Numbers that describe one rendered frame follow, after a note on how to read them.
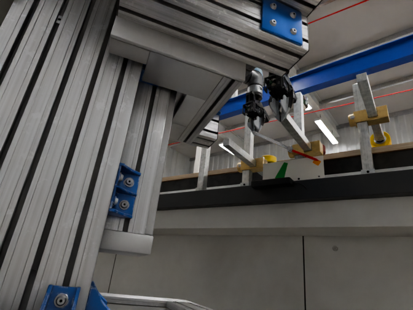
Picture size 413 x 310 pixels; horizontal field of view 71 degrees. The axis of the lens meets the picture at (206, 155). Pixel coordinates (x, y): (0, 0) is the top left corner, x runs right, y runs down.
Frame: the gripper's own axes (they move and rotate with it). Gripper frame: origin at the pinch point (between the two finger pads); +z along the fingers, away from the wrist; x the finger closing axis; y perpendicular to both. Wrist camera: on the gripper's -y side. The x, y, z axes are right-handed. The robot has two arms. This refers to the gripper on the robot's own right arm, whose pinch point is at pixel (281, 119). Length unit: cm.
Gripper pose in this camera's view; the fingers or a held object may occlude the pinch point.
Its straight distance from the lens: 102.6
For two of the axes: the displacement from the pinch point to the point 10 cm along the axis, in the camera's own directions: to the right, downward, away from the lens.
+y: -5.7, -3.8, -7.3
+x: 8.2, -1.5, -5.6
